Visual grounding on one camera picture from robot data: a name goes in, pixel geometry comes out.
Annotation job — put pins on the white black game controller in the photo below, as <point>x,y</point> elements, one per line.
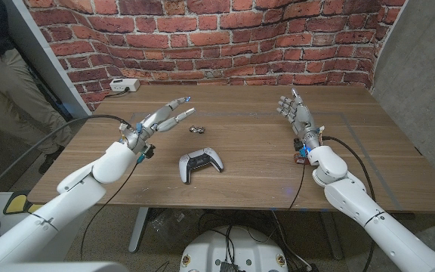
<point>184,164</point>

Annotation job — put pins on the white power strip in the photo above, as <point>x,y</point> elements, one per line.
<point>124,84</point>

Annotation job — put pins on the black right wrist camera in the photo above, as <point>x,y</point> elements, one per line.
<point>298,144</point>

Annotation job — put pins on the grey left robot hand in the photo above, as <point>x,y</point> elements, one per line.
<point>153,121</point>

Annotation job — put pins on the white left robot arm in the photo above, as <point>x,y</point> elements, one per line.
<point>74,189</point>

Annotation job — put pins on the yellow black foot pedal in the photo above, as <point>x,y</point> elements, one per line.
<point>17,204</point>

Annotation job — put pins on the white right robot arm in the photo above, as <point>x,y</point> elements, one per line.
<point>353,192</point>

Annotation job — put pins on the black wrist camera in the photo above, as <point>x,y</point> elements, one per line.
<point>149,151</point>
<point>298,144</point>

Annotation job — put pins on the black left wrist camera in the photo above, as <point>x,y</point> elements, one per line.
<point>149,151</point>

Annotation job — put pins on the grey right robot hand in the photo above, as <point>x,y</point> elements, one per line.
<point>301,117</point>

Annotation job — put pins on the person in khaki trousers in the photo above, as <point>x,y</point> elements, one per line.
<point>2,87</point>

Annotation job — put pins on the white door frame post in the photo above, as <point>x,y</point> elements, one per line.
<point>47,64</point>

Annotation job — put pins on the grey table leg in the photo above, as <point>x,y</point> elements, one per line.
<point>331,236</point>
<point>139,230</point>

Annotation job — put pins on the clear plastic bag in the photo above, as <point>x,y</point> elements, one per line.
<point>172,226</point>

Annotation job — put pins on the printed brick wall backdrop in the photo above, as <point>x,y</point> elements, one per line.
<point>217,41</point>

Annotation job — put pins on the white robot torso base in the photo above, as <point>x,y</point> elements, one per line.
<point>236,249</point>

